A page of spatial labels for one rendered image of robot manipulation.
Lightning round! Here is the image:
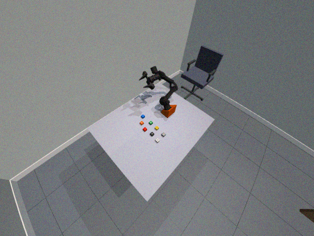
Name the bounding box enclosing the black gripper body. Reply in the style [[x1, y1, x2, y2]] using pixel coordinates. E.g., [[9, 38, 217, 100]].
[[142, 71, 156, 90]]

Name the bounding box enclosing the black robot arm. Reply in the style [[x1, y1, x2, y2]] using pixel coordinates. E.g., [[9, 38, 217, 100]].
[[150, 66, 178, 111]]

